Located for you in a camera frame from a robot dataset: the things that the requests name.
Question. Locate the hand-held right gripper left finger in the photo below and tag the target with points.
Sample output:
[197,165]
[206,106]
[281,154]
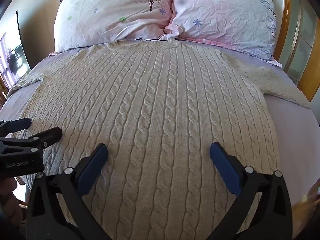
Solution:
[93,163]

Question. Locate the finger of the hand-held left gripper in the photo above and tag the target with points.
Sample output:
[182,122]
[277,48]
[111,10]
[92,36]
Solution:
[46,136]
[18,123]

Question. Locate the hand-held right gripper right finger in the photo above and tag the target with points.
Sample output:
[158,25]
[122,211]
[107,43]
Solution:
[223,166]

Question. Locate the lavender bed sheet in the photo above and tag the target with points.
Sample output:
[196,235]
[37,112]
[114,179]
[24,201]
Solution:
[290,130]

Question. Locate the pink pillow with tree print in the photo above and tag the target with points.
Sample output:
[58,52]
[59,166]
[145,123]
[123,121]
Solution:
[112,10]

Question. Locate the pink pillow with flower print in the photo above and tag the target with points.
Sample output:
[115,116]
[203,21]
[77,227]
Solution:
[225,15]

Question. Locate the wall picture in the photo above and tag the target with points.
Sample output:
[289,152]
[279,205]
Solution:
[13,52]

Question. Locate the wooden bed frame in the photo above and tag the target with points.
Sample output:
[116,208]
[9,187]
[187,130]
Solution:
[295,30]

